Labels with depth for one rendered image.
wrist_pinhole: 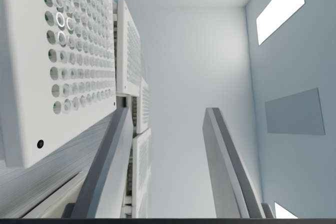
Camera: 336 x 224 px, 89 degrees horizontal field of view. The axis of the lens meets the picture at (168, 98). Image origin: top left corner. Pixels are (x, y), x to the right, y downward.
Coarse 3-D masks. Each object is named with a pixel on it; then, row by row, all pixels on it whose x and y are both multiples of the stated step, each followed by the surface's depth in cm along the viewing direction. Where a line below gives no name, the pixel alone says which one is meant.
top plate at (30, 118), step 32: (0, 0) 12; (32, 0) 14; (0, 32) 13; (32, 32) 14; (64, 32) 19; (0, 64) 13; (32, 64) 14; (64, 64) 19; (0, 96) 13; (32, 96) 14; (32, 128) 14; (64, 128) 19; (32, 160) 14
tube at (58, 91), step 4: (52, 88) 17; (56, 88) 17; (60, 88) 17; (64, 88) 18; (68, 88) 18; (52, 92) 17; (56, 92) 17; (60, 92) 17; (64, 92) 18; (68, 92) 18; (56, 96) 17; (60, 96) 17; (64, 96) 17
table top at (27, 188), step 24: (144, 72) 136; (72, 144) 34; (96, 144) 45; (0, 168) 19; (24, 168) 22; (48, 168) 27; (72, 168) 34; (0, 192) 19; (24, 192) 22; (48, 192) 27; (0, 216) 19
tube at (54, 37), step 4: (48, 32) 16; (52, 32) 16; (56, 32) 16; (60, 32) 17; (48, 36) 16; (52, 36) 16; (56, 36) 16; (60, 36) 17; (64, 36) 17; (48, 40) 16; (52, 40) 16; (56, 40) 16; (60, 40) 17; (64, 40) 17; (52, 44) 17; (56, 44) 17; (60, 44) 17
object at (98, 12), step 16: (64, 0) 18; (80, 0) 21; (96, 0) 25; (80, 16) 21; (96, 16) 25; (80, 32) 20; (96, 32) 27; (80, 48) 20; (96, 48) 26; (80, 64) 22; (96, 64) 25
